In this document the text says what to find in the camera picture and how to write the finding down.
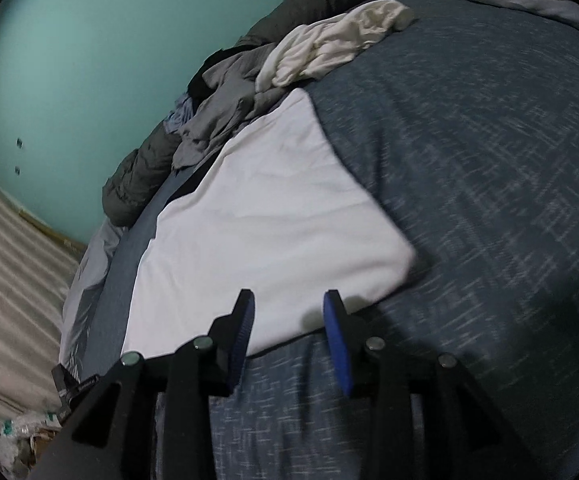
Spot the white long sleeve garment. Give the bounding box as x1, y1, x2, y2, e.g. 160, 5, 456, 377
256, 0, 414, 92

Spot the crumpled plastic bag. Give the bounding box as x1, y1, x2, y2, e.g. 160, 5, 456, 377
0, 412, 61, 479

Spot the grey sweatshirt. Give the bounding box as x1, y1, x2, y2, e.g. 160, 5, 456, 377
172, 44, 288, 170

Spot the white polo shirt black collar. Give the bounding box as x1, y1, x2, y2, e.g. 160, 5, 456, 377
124, 90, 416, 358

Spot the blue-grey bed sheet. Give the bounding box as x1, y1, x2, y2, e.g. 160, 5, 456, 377
76, 0, 579, 480

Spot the wooden frame by curtain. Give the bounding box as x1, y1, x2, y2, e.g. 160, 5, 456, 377
17, 209, 87, 258

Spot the light grey satin blanket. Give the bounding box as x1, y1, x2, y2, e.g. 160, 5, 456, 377
58, 218, 126, 379

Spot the blue-purple crumpled garment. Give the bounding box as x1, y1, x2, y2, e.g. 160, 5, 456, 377
163, 93, 194, 133

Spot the dark grey rolled duvet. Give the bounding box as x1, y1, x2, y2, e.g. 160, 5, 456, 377
102, 0, 364, 228

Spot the striped beige curtain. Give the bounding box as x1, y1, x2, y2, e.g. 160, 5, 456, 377
0, 193, 78, 428

